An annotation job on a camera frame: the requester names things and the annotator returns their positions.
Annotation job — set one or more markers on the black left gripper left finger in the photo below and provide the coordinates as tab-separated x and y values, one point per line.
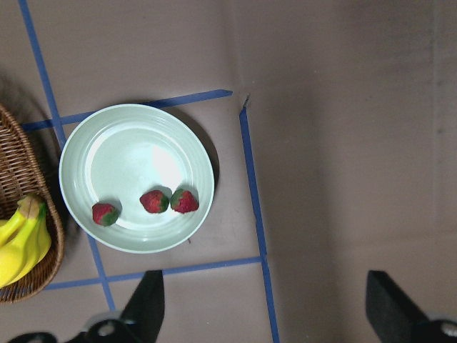
144	312

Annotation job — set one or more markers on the light green plate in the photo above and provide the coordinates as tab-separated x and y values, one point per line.
121	152

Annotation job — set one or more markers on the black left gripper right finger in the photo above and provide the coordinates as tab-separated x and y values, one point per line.
392	314

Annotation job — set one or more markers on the strawberry grasped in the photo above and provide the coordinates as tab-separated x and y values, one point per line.
104	214
183	201

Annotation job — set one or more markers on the yellow banana bunch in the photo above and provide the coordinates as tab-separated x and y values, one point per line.
24	239

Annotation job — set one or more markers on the brown wicker basket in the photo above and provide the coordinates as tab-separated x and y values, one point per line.
20	175

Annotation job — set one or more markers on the strawberry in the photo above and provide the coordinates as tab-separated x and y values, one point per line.
154	201

